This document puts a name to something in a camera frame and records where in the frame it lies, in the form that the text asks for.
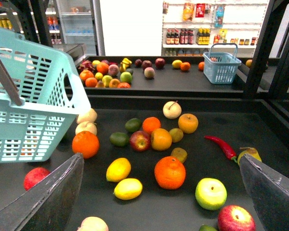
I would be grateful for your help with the brown kiwi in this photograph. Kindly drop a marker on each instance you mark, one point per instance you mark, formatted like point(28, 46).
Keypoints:
point(176, 134)
point(180, 154)

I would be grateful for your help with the big orange centre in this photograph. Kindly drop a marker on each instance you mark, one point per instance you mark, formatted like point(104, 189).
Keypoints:
point(170, 173)

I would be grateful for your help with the brown kiwi lower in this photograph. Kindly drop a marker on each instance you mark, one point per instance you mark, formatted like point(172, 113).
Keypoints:
point(180, 154)

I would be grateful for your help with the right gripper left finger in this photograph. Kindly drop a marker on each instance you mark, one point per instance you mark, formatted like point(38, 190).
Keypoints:
point(48, 205)

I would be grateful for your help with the white pear near basket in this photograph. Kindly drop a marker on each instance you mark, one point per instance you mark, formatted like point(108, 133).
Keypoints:
point(89, 116)

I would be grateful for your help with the small orange in cluster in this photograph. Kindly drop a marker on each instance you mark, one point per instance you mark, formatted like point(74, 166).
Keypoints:
point(150, 124)

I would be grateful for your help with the small blue basket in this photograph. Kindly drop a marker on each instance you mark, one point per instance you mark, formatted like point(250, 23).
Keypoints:
point(221, 67)

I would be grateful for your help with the green lime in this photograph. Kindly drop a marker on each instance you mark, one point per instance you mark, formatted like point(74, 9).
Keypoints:
point(133, 125)
point(119, 139)

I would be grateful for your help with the red pomegranate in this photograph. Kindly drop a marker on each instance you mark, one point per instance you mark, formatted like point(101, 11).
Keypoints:
point(34, 176)

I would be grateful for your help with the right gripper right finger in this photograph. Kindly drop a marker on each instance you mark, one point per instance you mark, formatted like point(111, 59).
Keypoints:
point(269, 191)

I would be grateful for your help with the white apple with stem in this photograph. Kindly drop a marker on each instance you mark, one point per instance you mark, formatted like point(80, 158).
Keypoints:
point(86, 126)

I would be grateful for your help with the green apple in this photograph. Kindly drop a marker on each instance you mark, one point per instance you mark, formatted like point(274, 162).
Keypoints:
point(210, 194)

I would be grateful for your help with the green lime upper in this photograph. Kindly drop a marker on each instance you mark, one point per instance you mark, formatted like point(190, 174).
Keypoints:
point(133, 125)

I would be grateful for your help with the light teal shopping basket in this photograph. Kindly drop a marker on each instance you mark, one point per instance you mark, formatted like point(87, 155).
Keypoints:
point(52, 96)

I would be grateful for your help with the red apple front right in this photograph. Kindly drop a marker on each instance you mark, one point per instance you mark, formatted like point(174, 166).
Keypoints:
point(235, 218)

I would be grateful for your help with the brown kiwi upper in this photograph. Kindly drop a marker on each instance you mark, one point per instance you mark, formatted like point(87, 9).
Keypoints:
point(176, 134)

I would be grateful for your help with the pale peach front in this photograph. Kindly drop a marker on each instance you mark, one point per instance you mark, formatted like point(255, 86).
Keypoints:
point(93, 224)

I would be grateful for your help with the yellow lemon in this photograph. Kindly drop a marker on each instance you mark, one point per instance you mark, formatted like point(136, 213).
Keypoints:
point(118, 170)
point(128, 189)

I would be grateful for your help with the yellow pear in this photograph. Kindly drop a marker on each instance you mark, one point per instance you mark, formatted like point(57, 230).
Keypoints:
point(250, 151)

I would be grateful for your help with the green lime lower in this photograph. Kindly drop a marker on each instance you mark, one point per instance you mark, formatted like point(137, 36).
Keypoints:
point(119, 139)

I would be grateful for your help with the red chili pepper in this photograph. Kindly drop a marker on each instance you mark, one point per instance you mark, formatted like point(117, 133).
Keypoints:
point(225, 147)

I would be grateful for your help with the red apple in cluster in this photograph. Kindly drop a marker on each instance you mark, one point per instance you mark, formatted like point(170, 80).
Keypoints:
point(140, 141)

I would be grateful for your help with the orange persimmon in cluster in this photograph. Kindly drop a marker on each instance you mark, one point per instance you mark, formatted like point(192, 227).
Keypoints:
point(161, 139)

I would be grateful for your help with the large orange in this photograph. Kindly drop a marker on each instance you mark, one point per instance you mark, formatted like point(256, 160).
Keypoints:
point(85, 143)

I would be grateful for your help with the grey basket handle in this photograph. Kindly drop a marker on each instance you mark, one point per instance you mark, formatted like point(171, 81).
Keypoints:
point(9, 85)

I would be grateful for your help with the yellow orange apple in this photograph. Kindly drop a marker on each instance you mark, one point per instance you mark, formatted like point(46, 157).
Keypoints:
point(188, 123)

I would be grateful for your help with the white pear far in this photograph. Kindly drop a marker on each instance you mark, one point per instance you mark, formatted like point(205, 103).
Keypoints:
point(172, 110)

